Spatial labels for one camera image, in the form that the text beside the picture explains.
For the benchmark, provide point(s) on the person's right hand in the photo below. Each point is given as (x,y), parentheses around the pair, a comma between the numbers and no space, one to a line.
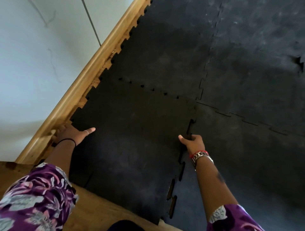
(195,145)

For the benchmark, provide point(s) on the person's left hand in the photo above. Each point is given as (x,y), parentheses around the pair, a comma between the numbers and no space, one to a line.
(70,134)

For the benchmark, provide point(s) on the person's right thumb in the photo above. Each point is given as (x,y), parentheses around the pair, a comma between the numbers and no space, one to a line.
(183,139)

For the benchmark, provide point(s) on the person's left thumb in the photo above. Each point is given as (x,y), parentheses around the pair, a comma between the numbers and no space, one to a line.
(89,131)

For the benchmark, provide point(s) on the black interlocking foam mat tile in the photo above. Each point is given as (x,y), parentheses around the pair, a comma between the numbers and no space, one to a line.
(257,59)
(164,50)
(133,147)
(250,171)

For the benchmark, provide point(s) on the person's left forearm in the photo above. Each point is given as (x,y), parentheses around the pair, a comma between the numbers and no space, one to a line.
(60,157)

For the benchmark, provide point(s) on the person's right forearm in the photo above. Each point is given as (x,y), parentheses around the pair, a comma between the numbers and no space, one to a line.
(211,185)

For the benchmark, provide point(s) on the black wrist band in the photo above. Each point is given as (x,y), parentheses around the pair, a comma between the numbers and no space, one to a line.
(67,140)

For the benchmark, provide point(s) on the silver metal wristwatch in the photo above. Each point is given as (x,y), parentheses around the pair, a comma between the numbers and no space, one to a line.
(201,157)

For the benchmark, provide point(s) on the wooden baseboard moulding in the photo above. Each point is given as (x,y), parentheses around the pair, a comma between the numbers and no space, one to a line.
(78,85)

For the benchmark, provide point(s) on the purple floral left sleeve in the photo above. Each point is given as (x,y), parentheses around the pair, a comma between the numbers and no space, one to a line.
(35,200)

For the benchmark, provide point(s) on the purple floral sleeve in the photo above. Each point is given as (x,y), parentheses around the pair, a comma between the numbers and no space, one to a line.
(234,220)
(35,200)

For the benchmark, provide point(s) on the purple floral right sleeve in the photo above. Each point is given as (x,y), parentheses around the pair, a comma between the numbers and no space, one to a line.
(234,220)

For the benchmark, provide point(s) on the black trousers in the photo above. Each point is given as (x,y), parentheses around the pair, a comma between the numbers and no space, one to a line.
(128,226)

